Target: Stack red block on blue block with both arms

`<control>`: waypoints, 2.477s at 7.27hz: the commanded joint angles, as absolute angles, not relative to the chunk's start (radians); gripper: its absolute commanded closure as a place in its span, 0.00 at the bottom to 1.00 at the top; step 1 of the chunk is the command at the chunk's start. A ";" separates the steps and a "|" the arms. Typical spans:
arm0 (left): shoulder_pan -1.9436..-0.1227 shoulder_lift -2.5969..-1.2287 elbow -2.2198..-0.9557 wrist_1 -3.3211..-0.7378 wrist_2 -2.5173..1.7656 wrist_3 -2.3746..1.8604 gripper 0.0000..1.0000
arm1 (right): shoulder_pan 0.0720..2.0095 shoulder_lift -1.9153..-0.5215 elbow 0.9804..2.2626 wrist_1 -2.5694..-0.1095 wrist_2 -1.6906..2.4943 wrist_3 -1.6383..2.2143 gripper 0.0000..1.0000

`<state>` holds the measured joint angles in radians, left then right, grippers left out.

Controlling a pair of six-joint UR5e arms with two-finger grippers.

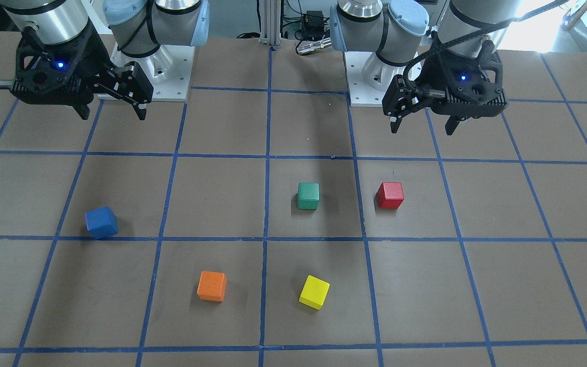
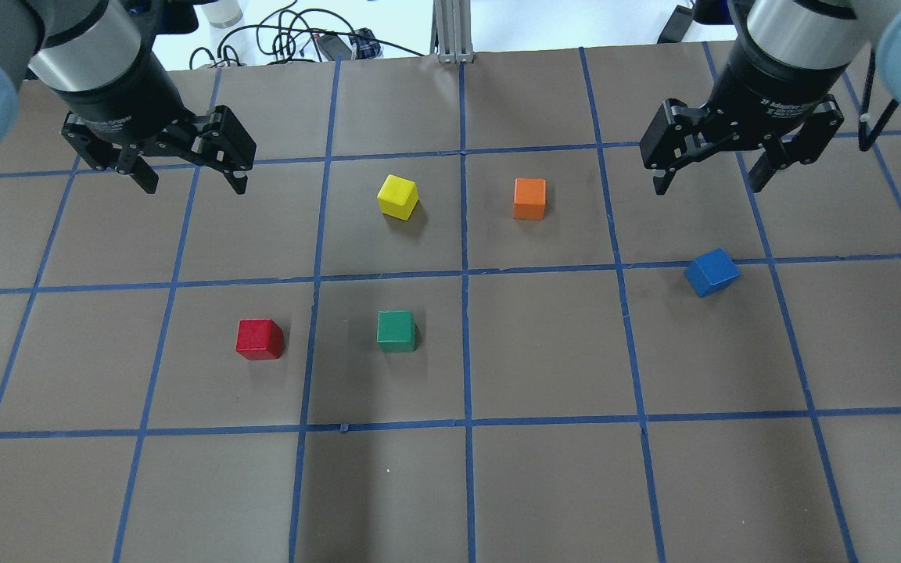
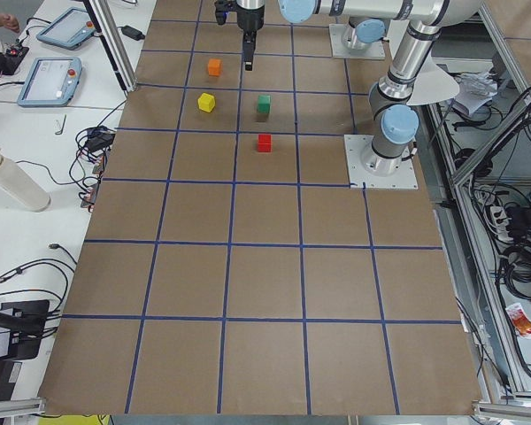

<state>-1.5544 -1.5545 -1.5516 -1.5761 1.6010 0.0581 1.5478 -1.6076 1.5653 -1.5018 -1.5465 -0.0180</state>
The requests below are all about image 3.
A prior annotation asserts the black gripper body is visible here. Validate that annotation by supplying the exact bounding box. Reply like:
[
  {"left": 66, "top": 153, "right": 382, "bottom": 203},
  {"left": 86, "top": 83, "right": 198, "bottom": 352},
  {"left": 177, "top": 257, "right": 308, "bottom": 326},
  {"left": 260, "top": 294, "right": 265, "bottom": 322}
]
[{"left": 237, "top": 5, "right": 265, "bottom": 33}]

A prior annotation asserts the red wooden block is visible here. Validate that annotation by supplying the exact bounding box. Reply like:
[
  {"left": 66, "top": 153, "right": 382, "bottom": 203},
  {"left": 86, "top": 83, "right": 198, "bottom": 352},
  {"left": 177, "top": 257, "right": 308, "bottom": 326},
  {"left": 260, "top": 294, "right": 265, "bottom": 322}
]
[{"left": 257, "top": 134, "right": 273, "bottom": 153}]

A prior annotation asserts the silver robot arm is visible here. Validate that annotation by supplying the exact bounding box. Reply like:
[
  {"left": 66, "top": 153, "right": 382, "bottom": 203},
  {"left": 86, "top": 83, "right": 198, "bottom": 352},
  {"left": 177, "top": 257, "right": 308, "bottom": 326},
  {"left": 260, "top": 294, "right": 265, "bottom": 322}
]
[
  {"left": 342, "top": 16, "right": 386, "bottom": 50},
  {"left": 278, "top": 1, "right": 482, "bottom": 176}
]

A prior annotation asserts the orange wooden block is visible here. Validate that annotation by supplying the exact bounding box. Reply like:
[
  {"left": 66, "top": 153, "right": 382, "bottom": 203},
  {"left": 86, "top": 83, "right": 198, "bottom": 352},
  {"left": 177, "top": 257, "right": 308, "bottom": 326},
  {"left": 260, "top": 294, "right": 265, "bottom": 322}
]
[{"left": 207, "top": 58, "right": 222, "bottom": 77}]

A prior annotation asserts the green wooden block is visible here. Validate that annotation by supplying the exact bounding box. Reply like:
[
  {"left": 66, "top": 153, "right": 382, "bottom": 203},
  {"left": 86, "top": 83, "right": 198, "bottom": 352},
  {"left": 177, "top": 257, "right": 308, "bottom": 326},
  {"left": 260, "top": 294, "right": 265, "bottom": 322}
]
[{"left": 257, "top": 94, "right": 272, "bottom": 114}]

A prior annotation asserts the yellow wooden block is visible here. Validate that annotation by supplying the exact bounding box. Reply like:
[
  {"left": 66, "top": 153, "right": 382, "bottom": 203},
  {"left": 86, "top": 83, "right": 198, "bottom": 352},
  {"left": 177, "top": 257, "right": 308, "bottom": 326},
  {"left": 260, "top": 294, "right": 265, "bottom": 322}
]
[{"left": 197, "top": 92, "right": 216, "bottom": 113}]

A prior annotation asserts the black power adapter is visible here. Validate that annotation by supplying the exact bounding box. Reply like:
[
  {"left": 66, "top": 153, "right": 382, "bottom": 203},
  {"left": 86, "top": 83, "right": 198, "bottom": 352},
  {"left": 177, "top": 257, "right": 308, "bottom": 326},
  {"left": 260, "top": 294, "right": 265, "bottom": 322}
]
[{"left": 120, "top": 26, "right": 145, "bottom": 41}]

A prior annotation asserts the far teach pendant tablet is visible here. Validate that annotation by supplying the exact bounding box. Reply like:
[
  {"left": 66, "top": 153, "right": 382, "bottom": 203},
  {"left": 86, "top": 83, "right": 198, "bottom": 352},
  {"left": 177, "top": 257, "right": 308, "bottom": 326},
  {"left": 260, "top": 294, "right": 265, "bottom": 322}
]
[{"left": 36, "top": 7, "right": 96, "bottom": 50}]

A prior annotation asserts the teach pendant tablet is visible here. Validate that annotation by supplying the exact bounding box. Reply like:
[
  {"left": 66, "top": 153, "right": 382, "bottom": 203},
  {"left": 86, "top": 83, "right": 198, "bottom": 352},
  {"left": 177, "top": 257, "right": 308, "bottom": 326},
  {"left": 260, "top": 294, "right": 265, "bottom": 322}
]
[
  {"left": 17, "top": 57, "right": 82, "bottom": 107},
  {"left": 36, "top": 7, "right": 96, "bottom": 50}
]

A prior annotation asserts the white chair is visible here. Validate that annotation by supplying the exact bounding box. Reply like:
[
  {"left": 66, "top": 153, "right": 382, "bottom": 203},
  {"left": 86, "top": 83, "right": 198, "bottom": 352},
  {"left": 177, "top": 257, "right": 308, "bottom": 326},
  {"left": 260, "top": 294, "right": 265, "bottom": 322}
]
[{"left": 407, "top": 57, "right": 459, "bottom": 106}]

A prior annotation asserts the near teach pendant tablet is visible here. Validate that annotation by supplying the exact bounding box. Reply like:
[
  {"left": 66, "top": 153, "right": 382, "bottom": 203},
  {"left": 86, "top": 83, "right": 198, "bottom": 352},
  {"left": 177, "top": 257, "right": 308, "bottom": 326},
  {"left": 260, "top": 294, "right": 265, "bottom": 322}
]
[{"left": 17, "top": 57, "right": 82, "bottom": 107}]

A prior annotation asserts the metal allen key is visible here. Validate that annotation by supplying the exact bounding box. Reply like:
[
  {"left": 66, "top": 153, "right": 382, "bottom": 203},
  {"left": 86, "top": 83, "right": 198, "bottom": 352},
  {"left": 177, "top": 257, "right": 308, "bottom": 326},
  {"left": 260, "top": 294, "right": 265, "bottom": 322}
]
[{"left": 54, "top": 114, "right": 67, "bottom": 135}]

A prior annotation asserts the white cylindrical bottle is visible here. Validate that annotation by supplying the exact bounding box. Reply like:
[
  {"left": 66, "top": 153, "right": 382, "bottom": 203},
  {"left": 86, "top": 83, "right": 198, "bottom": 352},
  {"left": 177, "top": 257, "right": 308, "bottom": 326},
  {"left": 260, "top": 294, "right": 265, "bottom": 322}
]
[{"left": 0, "top": 149, "right": 50, "bottom": 212}]

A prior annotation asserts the black laptop device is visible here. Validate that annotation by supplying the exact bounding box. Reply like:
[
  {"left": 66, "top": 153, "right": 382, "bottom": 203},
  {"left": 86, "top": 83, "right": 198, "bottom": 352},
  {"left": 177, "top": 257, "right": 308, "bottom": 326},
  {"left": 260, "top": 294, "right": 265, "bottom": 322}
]
[{"left": 0, "top": 300, "right": 50, "bottom": 360}]

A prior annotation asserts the red snack packet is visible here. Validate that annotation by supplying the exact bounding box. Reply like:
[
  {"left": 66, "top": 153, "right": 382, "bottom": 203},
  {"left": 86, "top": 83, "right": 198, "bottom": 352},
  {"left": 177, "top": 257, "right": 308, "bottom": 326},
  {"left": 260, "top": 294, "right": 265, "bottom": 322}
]
[{"left": 505, "top": 303, "right": 531, "bottom": 339}]

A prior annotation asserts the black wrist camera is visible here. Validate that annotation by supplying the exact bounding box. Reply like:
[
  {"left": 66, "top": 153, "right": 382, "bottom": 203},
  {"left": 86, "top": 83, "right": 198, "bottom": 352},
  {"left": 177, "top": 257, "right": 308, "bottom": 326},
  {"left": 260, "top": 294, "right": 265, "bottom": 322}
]
[{"left": 214, "top": 0, "right": 237, "bottom": 26}]

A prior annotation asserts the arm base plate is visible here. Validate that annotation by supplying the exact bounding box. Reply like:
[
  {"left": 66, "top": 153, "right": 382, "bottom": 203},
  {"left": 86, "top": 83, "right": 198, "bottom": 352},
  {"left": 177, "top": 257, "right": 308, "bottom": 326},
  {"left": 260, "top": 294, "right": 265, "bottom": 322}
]
[
  {"left": 344, "top": 135, "right": 419, "bottom": 190},
  {"left": 328, "top": 24, "right": 386, "bottom": 60}
]

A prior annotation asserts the aluminium frame post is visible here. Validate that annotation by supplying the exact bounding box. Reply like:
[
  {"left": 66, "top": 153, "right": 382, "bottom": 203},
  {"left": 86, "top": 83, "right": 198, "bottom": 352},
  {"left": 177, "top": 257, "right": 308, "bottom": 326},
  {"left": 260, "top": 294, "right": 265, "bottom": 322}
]
[{"left": 82, "top": 0, "right": 137, "bottom": 93}]

